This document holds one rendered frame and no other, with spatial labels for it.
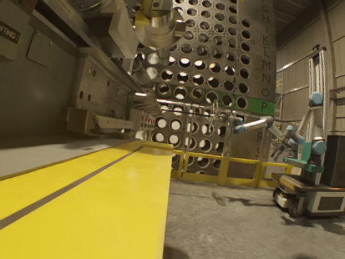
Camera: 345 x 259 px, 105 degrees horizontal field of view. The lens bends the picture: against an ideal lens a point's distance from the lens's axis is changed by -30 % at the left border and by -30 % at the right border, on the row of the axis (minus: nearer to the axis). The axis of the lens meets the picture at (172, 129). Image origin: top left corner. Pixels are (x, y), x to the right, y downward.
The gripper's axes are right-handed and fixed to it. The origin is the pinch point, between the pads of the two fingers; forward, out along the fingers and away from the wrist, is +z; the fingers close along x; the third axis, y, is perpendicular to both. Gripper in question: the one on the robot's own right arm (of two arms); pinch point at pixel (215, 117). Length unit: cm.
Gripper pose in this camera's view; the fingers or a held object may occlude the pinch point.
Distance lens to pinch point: 209.0
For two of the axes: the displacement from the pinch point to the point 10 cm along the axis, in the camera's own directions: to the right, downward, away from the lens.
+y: -1.4, 9.3, -3.4
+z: -9.9, -1.4, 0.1
